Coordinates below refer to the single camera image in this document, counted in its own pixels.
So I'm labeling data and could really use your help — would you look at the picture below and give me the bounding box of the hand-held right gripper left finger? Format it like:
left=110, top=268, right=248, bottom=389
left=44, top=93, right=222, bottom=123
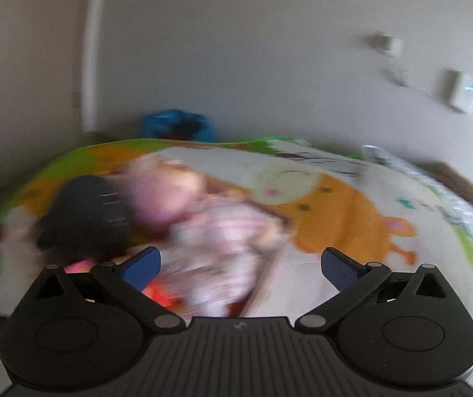
left=33, top=246, right=183, bottom=333

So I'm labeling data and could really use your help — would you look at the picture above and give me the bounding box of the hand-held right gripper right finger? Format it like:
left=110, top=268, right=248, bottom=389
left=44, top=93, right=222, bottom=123
left=294, top=247, right=450, bottom=333

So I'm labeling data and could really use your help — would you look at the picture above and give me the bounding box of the red toy figure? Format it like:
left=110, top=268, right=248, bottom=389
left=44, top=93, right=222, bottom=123
left=143, top=280, right=179, bottom=307

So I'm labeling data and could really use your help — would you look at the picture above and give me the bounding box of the pink cardboard box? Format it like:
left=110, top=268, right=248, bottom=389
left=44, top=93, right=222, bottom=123
left=67, top=190, right=293, bottom=319

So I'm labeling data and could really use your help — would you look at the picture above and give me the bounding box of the black plush toy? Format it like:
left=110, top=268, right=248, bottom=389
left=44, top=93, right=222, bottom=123
left=33, top=175, right=138, bottom=265

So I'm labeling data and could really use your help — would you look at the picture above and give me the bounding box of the pink plush doll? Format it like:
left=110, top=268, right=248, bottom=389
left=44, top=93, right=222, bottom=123
left=122, top=153, right=278, bottom=319

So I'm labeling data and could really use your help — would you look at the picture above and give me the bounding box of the printed animal play mat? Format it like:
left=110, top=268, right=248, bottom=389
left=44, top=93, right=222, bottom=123
left=0, top=136, right=473, bottom=307

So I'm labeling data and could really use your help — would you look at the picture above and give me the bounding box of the folded tan towel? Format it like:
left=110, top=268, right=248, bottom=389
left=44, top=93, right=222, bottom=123
left=433, top=161, right=473, bottom=226

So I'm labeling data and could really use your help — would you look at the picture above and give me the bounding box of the thin white cord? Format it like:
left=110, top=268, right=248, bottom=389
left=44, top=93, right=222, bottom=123
left=404, top=83, right=442, bottom=95

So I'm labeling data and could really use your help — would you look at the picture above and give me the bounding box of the white wall hook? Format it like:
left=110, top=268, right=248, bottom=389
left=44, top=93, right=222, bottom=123
left=383, top=66, right=408, bottom=87

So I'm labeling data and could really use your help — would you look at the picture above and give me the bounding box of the white wall thermostat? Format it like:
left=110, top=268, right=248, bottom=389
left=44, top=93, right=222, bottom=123
left=439, top=69, right=473, bottom=113

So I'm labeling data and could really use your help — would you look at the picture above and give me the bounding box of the white wall switch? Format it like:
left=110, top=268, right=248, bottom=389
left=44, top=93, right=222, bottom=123
left=364, top=33, right=403, bottom=56

